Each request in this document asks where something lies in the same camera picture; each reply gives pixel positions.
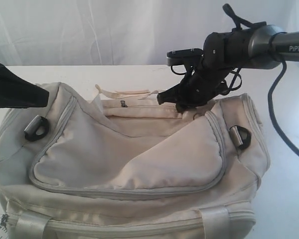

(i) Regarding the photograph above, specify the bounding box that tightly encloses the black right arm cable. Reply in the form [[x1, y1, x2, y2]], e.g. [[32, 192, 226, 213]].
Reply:
[[223, 3, 299, 165]]

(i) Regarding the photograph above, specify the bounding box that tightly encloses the white backdrop curtain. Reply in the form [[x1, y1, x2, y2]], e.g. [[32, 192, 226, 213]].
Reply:
[[0, 0, 299, 67]]

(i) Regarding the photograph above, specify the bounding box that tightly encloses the beige duffel bag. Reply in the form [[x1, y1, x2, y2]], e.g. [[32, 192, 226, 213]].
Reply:
[[0, 83, 270, 239]]

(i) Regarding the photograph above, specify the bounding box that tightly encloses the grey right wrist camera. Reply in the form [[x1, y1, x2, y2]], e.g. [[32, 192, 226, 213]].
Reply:
[[166, 48, 203, 66]]

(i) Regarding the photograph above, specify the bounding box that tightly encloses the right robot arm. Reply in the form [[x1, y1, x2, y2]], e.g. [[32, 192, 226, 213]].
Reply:
[[157, 25, 299, 113]]

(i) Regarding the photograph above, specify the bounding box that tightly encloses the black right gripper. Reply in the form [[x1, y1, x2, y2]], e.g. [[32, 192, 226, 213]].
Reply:
[[156, 59, 231, 113]]

